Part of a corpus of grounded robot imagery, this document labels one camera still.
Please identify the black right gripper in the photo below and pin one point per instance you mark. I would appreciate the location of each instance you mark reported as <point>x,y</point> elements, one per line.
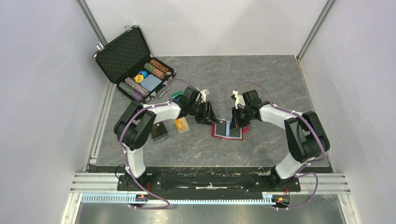
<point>237,123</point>

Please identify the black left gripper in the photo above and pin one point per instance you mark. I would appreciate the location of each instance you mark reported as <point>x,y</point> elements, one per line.
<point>204,119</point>

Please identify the brown poker chip row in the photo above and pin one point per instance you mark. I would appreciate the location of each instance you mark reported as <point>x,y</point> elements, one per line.
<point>158,65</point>

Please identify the blue playing card deck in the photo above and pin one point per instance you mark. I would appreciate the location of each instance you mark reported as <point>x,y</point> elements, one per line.
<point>150,82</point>

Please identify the green purple poker chip row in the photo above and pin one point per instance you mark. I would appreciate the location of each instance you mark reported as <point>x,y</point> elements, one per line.
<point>131,92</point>

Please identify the aluminium slotted rail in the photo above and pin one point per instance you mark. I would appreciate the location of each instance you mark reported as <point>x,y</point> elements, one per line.
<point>142,199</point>

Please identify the black card stack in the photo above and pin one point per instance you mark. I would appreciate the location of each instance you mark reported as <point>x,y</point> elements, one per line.
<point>158,131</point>

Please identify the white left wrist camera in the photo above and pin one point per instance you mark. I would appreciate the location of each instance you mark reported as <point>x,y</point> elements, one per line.
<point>203,95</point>

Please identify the purple grey poker chip row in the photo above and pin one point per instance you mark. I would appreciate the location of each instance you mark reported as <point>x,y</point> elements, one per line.
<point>137,87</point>

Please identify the red poker chip row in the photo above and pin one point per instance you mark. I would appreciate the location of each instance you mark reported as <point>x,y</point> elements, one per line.
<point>159,74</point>

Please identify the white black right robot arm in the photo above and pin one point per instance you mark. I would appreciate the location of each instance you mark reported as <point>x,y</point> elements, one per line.
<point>306,139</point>

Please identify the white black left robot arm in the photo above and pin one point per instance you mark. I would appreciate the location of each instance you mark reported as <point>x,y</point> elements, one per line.
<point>134,126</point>

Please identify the orange card stack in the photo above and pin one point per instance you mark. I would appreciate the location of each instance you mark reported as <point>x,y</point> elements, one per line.
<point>181,125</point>

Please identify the clear plastic card box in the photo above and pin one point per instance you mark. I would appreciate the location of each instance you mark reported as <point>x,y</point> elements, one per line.
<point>171,127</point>

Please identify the red leather card holder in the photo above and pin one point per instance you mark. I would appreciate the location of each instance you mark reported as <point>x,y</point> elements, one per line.
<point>245,129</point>

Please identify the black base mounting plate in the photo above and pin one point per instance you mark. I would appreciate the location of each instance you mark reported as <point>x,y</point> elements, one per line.
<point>214,183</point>

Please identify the black credit card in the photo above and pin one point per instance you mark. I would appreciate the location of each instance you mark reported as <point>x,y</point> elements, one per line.
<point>220,129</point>
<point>236,133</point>

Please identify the yellow dealer chip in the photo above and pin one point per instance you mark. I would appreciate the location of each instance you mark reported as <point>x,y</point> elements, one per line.
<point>138,78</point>

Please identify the stacked toy building blocks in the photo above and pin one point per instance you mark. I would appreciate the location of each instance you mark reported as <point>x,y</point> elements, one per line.
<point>175,94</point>

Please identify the black aluminium poker chip case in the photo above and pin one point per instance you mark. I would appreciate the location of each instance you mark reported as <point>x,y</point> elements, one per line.
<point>125,56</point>

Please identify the blue dealer chip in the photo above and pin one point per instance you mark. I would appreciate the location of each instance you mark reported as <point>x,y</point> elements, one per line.
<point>144,73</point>

